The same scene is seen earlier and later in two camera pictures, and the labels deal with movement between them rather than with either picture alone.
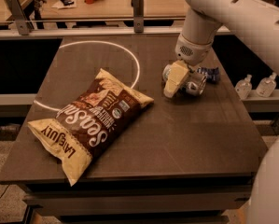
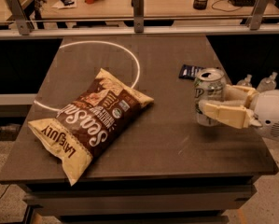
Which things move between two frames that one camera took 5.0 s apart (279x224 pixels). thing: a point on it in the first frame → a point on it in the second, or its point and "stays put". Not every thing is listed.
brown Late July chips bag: x=87 y=121 stays put
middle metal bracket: x=137 y=2 stays put
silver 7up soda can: x=192 y=84 → x=209 y=85
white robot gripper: x=190 y=54 → x=271 y=112
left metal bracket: x=22 y=24 stays put
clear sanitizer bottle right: x=266 y=87 stays put
